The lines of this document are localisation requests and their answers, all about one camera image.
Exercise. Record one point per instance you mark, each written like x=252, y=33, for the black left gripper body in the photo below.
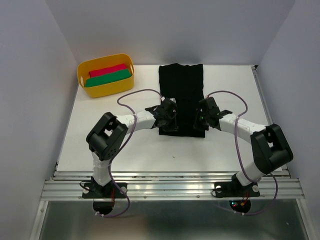
x=169, y=124

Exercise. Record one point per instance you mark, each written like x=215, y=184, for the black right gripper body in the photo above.
x=200, y=125

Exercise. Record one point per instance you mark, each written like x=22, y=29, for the black t-shirt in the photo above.
x=185, y=84

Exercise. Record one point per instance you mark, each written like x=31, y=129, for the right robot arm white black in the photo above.
x=270, y=149

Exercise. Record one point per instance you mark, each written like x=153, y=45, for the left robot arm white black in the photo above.
x=106, y=139

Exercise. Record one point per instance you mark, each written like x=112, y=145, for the yellow plastic basket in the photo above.
x=95, y=88

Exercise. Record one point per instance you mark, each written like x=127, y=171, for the red rolled t-shirt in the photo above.
x=107, y=70

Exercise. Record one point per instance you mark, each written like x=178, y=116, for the green rolled t-shirt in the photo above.
x=107, y=78

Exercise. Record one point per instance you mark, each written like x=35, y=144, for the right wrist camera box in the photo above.
x=208, y=107

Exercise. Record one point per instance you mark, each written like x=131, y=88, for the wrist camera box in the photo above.
x=169, y=107
x=208, y=107

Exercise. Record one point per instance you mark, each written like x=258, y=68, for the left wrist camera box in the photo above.
x=169, y=107

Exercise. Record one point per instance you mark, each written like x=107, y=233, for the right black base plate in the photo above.
x=229, y=189

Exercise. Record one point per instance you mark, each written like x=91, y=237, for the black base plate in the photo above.
x=91, y=190
x=229, y=189

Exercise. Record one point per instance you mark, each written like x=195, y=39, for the aluminium rail frame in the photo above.
x=169, y=182

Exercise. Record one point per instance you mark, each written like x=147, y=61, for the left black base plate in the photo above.
x=91, y=190

